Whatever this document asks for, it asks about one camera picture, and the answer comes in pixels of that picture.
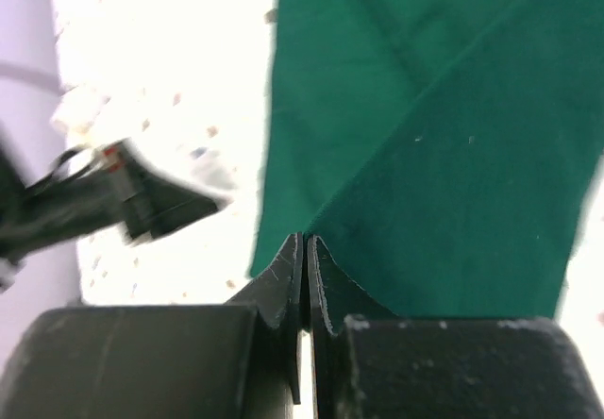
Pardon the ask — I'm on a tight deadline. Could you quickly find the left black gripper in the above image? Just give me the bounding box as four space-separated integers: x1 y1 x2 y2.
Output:
1 140 219 265

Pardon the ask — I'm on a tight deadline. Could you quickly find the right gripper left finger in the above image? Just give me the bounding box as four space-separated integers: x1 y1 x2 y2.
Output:
227 233 303 403

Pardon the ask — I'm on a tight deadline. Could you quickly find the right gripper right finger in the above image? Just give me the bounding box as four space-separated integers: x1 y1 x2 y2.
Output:
306 236 395 419

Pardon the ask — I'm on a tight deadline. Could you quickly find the green surgical drape cloth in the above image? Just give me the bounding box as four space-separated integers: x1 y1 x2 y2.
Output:
251 0 603 317

